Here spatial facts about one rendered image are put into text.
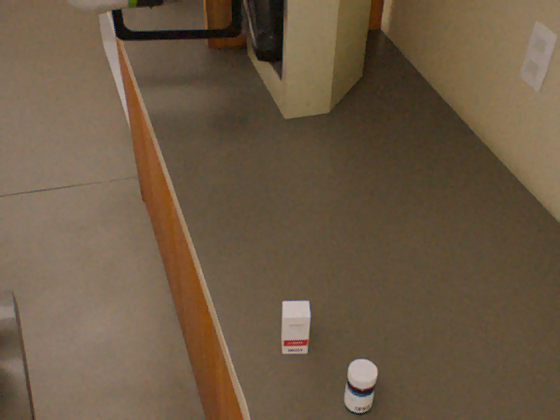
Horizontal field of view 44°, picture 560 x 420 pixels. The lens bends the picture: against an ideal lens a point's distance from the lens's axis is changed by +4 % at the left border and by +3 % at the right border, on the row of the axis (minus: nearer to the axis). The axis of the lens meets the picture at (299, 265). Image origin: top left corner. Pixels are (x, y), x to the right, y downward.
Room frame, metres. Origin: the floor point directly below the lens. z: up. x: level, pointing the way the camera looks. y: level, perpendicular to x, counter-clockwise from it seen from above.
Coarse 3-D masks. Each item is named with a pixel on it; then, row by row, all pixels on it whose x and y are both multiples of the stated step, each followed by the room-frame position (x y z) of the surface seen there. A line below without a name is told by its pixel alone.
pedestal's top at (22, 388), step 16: (0, 304) 0.76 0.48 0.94; (16, 304) 0.78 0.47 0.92; (0, 320) 0.72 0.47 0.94; (16, 320) 0.73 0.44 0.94; (0, 336) 0.69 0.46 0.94; (16, 336) 0.69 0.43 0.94; (0, 352) 0.66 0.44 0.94; (16, 352) 0.66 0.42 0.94; (0, 368) 0.63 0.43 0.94; (16, 368) 0.63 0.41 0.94; (0, 384) 0.60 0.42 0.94; (16, 384) 0.60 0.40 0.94; (0, 400) 0.58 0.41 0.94; (16, 400) 0.58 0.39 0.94; (32, 400) 0.60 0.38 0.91; (0, 416) 0.55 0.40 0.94; (16, 416) 0.55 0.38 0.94; (32, 416) 0.56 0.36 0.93
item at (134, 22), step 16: (192, 0) 1.63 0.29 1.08; (208, 0) 1.64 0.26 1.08; (224, 0) 1.65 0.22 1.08; (240, 0) 1.66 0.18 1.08; (128, 16) 1.60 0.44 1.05; (144, 16) 1.60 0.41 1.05; (160, 16) 1.61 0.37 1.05; (176, 16) 1.62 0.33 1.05; (192, 16) 1.63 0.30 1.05; (208, 16) 1.64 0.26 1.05; (224, 16) 1.65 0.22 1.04
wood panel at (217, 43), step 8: (376, 0) 1.86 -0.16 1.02; (384, 0) 1.87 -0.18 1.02; (376, 8) 1.86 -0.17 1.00; (376, 16) 1.86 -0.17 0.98; (368, 24) 1.85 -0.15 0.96; (376, 24) 1.86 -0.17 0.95; (208, 40) 1.69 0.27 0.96; (216, 40) 1.70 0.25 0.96; (224, 40) 1.71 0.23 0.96; (232, 40) 1.71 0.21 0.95; (240, 40) 1.72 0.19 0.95
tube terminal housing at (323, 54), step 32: (288, 0) 1.38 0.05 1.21; (320, 0) 1.40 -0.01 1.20; (352, 0) 1.49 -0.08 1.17; (288, 32) 1.38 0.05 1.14; (320, 32) 1.40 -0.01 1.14; (352, 32) 1.50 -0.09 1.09; (256, 64) 1.60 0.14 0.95; (288, 64) 1.38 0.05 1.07; (320, 64) 1.41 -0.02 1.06; (352, 64) 1.53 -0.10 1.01; (288, 96) 1.38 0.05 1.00; (320, 96) 1.41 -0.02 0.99
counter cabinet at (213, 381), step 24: (120, 48) 2.10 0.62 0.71; (144, 120) 1.70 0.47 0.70; (144, 144) 1.80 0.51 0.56; (144, 168) 1.91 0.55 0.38; (144, 192) 2.05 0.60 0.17; (168, 192) 1.39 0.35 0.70; (168, 216) 1.45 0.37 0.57; (168, 240) 1.51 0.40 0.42; (168, 264) 1.59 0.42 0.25; (192, 264) 1.12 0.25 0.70; (192, 288) 1.16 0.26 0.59; (192, 312) 1.19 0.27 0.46; (192, 336) 1.23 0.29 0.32; (216, 336) 0.91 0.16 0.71; (192, 360) 1.27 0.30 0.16; (216, 360) 0.92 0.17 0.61; (216, 384) 0.93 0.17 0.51; (216, 408) 0.95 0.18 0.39
